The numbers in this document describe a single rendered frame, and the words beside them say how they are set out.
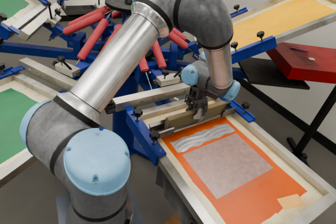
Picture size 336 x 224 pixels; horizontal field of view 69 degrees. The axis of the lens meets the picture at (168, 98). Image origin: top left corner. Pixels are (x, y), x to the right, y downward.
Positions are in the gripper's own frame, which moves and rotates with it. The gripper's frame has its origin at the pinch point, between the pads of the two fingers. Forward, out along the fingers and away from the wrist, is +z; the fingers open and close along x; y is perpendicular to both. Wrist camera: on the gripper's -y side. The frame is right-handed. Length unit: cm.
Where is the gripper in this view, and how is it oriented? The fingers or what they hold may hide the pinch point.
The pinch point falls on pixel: (196, 116)
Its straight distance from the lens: 123.6
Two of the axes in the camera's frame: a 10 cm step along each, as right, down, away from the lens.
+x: 5.2, 5.6, -6.5
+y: -8.4, 2.1, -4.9
